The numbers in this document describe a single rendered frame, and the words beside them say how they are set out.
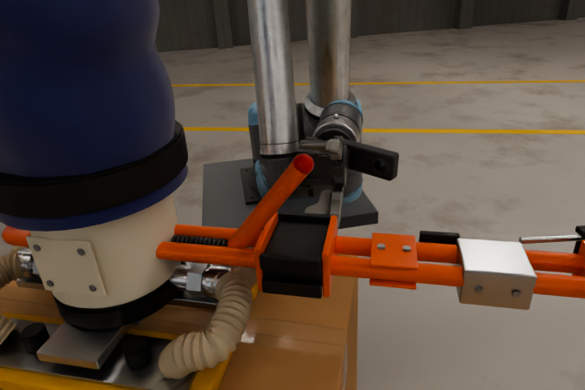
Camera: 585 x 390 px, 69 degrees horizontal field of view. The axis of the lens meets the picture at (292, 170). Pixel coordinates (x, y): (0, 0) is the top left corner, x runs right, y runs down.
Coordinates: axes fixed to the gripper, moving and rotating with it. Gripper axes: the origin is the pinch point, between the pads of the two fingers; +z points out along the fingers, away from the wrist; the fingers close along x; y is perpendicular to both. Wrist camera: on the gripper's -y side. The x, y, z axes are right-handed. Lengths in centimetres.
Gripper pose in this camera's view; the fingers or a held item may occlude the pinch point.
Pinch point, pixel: (332, 198)
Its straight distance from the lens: 63.3
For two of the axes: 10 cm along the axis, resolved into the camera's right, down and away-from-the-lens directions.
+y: -9.8, -0.4, 2.0
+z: -2.0, 4.4, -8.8
